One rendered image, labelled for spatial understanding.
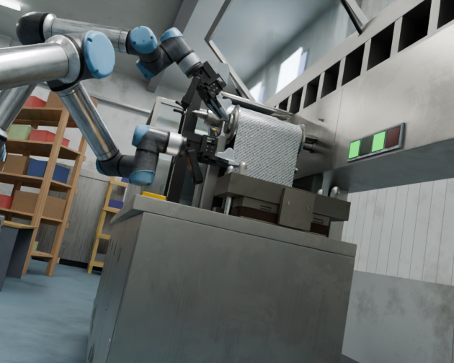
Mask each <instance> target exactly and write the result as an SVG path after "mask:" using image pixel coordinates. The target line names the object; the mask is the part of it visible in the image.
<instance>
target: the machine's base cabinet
mask: <svg viewBox="0 0 454 363"><path fill-rule="evenodd" d="M354 265H355V258H354V257H351V256H344V255H341V254H335V253H331V252H328V251H321V250H318V249H314V248H308V247H305V246H298V245H295V244H291V243H285V242H282V241H275V240H272V239H268V238H262V237H259V236H252V235H249V234H245V233H239V232H236V231H232V230H226V229H222V228H216V227H213V226H209V225H203V224H199V223H193V222H190V221H186V220H180V219H176V218H170V217H167V216H163V215H157V214H153V213H149V212H142V213H140V214H137V215H135V216H133V217H131V218H128V219H126V220H123V221H121V222H119V223H116V224H114V225H113V228H112V232H111V236H110V239H109V242H108V248H107V253H106V257H105V260H104V265H103V268H102V274H101V277H100V281H99V286H98V289H97V294H96V297H95V299H94V304H93V306H94V307H93V310H92V316H91V320H90V327H89V340H88V347H87V354H86V363H340V360H341V355H342V345H343V340H344V331H345V326H346V320H347V311H348V305H349V300H350V291H351V286H352V276H353V271H354Z"/></svg>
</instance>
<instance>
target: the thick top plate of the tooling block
mask: <svg viewBox="0 0 454 363"><path fill-rule="evenodd" d="M283 188H289V189H294V190H297V191H300V192H305V193H309V194H314V195H316V196H315V201H314V206H313V213H315V214H318V215H324V216H327V217H329V222H336V221H348V220H349V215H350V206H351V202H348V201H344V200H339V199H336V198H333V197H327V196H325V195H322V194H317V193H313V192H308V191H305V190H302V189H297V188H294V187H289V186H285V185H282V184H277V183H274V182H270V181H266V180H263V179H258V178H254V177H251V176H246V175H243V174H238V173H235V172H231V173H228V174H226V175H224V176H221V177H219V178H217V182H216V186H215V192H214V196H215V197H220V198H224V199H227V196H232V197H234V199H236V198H240V197H250V198H253V199H256V200H261V201H265V202H270V203H274V204H277V205H280V201H281V196H282V189H283Z"/></svg>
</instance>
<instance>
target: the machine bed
mask: <svg viewBox="0 0 454 363"><path fill-rule="evenodd" d="M142 212H149V213H153V214H157V215H163V216H167V217H170V218H176V219H180V220H186V221H190V222H193V223H199V224H203V225H209V226H213V227H216V228H222V229H226V230H232V231H236V232H239V233H245V234H249V235H252V236H259V237H262V238H268V239H272V240H275V241H282V242H285V243H291V244H295V245H298V246H305V247H308V248H314V249H318V250H321V251H328V252H331V253H335V254H341V255H344V256H351V257H354V258H355V256H356V251H357V244H355V243H349V242H346V241H340V240H336V239H333V238H327V237H323V236H318V235H314V234H310V233H305V232H301V231H298V230H292V229H289V228H283V227H280V226H276V225H270V224H266V223H261V222H257V221H254V220H248V219H244V218H239V217H235V216H232V215H226V214H223V213H219V212H213V211H209V210H204V209H200V208H197V207H191V206H188V205H182V204H179V203H175V202H169V201H166V200H160V199H156V198H153V197H147V196H143V195H140V194H135V195H134V196H133V197H132V198H131V199H130V200H129V201H128V202H127V203H126V204H125V205H124V206H123V208H122V209H121V210H120V211H119V212H118V213H117V214H116V215H115V216H114V217H113V218H112V219H111V221H110V224H113V225H114V224H116V223H119V222H121V221H123V220H126V219H128V218H131V217H133V216H135V215H137V214H140V213H142Z"/></svg>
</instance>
